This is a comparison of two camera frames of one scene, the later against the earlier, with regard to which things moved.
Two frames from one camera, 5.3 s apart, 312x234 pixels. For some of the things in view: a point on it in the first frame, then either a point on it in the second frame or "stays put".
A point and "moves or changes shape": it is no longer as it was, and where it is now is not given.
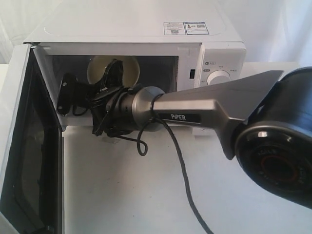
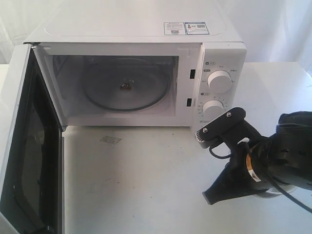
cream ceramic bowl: [97, 66] moves or changes shape
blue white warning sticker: [185, 28] stays put
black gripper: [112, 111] to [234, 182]
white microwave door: [31, 147] stays put
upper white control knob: [217, 77] stays put
